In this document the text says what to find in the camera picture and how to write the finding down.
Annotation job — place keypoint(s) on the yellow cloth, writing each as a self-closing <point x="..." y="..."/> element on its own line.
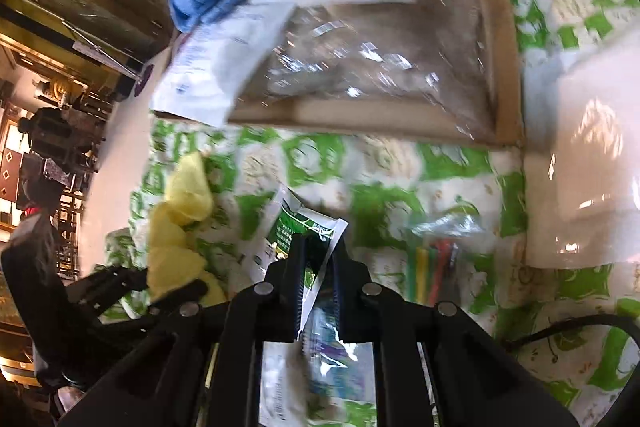
<point x="175" y="257"/>

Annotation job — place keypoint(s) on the purple round floor mat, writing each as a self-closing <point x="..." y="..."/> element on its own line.
<point x="142" y="81"/>

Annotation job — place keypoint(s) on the green white packet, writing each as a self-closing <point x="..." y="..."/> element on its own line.
<point x="295" y="227"/>

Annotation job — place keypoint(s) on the dark wooden furniture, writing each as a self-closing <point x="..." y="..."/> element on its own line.
<point x="55" y="147"/>

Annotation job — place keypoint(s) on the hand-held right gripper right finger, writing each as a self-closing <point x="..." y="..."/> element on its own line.
<point x="342" y="292"/>

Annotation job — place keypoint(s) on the clear bag of dried herbs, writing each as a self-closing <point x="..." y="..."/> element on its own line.
<point x="400" y="47"/>

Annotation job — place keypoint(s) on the shallow cardboard box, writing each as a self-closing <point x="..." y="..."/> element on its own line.
<point x="375" y="122"/>

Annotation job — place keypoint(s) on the clear bag of coloured sticks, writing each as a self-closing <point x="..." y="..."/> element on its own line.
<point x="430" y="262"/>

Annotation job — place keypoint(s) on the white printed plastic packet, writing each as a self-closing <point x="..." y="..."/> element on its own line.
<point x="210" y="72"/>

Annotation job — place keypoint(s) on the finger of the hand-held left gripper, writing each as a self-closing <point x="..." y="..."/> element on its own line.
<point x="110" y="282"/>
<point x="170" y="307"/>

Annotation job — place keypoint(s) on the green white printed quilt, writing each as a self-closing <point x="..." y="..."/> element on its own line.
<point x="380" y="207"/>

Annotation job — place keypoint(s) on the clear bag of white pads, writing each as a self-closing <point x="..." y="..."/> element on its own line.
<point x="585" y="157"/>

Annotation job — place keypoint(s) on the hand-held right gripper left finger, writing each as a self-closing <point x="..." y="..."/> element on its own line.
<point x="295" y="287"/>

